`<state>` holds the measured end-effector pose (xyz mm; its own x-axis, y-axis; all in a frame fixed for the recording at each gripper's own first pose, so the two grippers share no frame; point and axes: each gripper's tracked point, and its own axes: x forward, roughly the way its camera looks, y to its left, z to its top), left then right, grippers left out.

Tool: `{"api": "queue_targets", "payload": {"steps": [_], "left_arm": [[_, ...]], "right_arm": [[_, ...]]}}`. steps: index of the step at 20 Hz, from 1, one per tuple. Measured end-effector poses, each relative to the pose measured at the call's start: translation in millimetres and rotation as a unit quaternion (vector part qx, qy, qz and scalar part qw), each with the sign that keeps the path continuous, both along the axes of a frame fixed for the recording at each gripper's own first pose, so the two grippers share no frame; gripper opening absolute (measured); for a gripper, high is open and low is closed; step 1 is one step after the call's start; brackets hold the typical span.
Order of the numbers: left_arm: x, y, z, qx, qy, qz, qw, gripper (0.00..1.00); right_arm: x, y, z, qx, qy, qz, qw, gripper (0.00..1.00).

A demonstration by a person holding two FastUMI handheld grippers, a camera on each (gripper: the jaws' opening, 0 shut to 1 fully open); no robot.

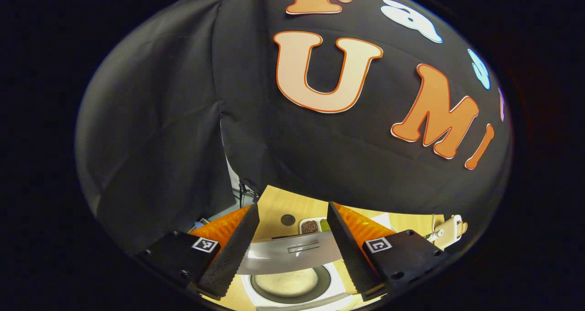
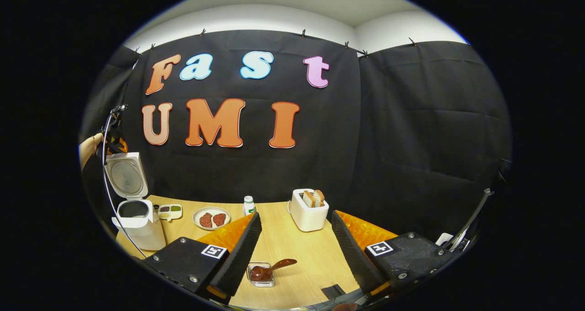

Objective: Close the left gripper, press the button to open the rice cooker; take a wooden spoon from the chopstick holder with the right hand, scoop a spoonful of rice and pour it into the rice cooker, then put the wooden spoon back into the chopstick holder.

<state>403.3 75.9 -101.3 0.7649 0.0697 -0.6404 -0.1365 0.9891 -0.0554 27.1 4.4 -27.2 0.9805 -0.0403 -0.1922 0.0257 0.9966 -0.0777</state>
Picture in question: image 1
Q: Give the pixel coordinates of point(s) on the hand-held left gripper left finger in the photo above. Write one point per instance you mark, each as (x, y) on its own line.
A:
(237, 251)

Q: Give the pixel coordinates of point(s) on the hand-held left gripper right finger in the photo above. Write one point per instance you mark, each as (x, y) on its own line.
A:
(349, 256)

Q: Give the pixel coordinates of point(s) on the white divided rice dish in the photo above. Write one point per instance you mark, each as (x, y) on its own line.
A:
(310, 226)

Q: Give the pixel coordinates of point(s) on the white rice cooker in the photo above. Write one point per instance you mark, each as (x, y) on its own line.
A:
(292, 256)

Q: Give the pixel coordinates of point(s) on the small dark round disc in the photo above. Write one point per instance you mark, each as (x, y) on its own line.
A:
(288, 219)

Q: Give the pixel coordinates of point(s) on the black tripod stand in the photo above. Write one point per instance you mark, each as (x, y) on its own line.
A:
(242, 192)

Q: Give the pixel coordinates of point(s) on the small white drink bottle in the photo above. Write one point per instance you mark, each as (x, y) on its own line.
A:
(436, 233)

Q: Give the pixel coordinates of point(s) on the white toaster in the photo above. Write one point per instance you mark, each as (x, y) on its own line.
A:
(451, 229)

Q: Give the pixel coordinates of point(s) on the toasted bread slice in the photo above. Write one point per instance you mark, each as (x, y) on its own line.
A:
(463, 226)

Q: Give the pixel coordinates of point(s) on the black backdrop cloth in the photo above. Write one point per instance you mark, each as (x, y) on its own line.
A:
(183, 119)

